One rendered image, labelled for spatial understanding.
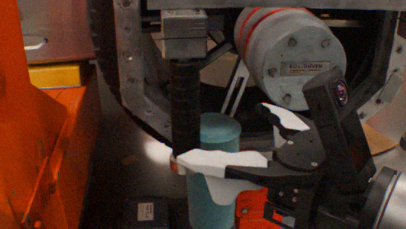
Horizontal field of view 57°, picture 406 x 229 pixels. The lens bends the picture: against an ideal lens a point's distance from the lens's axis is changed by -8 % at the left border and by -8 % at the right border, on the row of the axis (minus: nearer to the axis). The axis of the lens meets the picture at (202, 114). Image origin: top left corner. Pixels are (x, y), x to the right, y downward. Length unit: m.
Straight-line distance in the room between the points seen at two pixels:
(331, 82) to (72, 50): 0.67
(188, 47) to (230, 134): 0.21
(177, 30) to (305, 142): 0.18
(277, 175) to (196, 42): 0.17
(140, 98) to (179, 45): 0.28
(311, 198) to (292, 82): 0.22
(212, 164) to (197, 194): 0.29
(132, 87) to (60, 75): 0.29
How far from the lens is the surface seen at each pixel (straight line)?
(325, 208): 0.42
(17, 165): 0.49
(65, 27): 0.91
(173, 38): 0.44
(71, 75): 0.95
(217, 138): 0.61
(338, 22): 0.85
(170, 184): 1.71
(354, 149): 0.38
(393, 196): 0.37
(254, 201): 0.85
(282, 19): 0.58
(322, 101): 0.36
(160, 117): 0.73
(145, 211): 0.94
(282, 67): 0.55
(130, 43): 0.67
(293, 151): 0.40
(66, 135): 0.76
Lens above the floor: 1.06
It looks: 29 degrees down
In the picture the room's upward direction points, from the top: straight up
